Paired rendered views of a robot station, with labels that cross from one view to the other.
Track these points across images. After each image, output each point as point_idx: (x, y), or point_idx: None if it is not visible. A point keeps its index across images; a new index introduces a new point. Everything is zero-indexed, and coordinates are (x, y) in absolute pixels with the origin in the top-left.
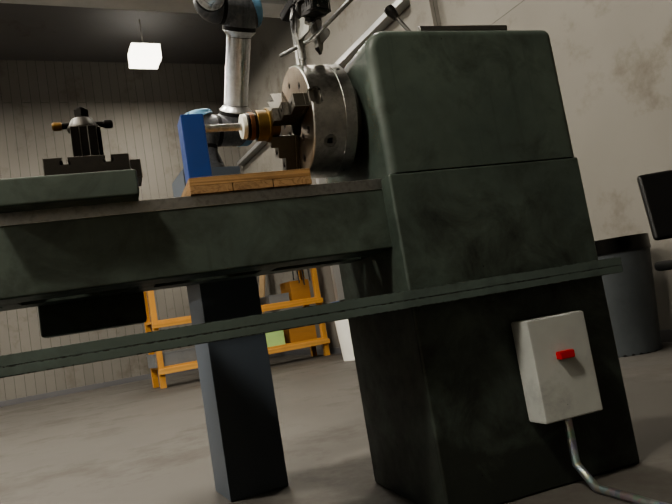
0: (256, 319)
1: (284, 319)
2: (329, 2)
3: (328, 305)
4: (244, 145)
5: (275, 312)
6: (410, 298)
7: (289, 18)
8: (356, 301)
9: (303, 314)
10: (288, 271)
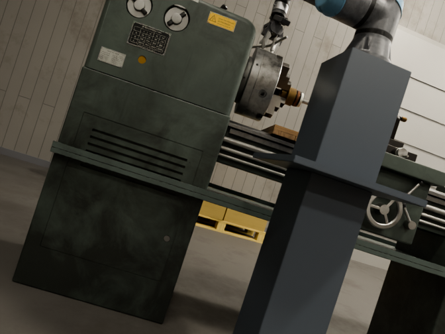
0: (272, 205)
1: (261, 203)
2: (262, 30)
3: (244, 195)
4: (328, 13)
5: (265, 201)
6: (208, 185)
7: (284, 25)
8: (233, 191)
9: (254, 200)
10: (259, 175)
